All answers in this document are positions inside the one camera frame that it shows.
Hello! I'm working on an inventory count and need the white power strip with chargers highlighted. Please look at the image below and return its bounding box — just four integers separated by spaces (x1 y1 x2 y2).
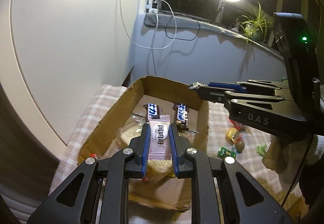
145 0 160 14

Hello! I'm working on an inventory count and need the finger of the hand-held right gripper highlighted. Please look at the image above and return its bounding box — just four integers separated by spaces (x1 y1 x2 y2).
197 87 312 136
208 79 289 96

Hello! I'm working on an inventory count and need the brown cardboard box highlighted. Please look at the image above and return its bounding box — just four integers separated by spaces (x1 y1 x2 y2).
77 76 210 212

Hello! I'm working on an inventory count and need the grey sill cloth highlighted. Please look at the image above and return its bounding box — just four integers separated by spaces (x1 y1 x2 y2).
144 12 286 60

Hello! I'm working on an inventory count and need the potted spider plant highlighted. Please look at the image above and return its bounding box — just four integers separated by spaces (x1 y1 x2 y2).
234 2 274 44

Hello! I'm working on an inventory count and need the pink wafer packet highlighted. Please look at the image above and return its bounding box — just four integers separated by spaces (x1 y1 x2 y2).
148 114 173 164

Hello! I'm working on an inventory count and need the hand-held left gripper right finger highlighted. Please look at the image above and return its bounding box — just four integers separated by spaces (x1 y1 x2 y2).
169 124 294 224

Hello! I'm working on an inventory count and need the person's right hand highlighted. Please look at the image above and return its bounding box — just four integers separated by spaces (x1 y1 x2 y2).
263 135 308 181

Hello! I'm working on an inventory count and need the clear pack of wafers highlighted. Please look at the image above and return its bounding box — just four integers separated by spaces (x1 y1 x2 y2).
109 115 198 185

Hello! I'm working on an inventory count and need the white cable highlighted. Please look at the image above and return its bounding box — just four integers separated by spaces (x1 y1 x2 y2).
117 0 175 80

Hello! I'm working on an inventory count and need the checked tablecloth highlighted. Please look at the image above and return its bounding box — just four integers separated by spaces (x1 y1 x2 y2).
49 84 307 224

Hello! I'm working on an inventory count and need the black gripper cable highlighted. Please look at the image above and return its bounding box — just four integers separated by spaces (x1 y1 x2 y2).
281 135 314 204

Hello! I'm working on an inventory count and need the yellow wrapped candy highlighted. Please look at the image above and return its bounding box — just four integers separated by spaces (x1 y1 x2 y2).
226 126 245 143

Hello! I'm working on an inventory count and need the brown chocolate bar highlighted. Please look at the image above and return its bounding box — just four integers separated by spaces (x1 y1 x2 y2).
173 103 190 131
143 103 162 123

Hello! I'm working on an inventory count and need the green flat snack packet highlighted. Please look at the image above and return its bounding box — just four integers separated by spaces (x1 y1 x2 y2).
218 147 237 158

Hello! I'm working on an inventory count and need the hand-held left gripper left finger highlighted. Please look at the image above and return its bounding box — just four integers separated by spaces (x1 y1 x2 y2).
27 124 150 224

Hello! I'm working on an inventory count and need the dark shiny snack packet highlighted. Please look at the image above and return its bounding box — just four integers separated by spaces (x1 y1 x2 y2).
189 82 209 91

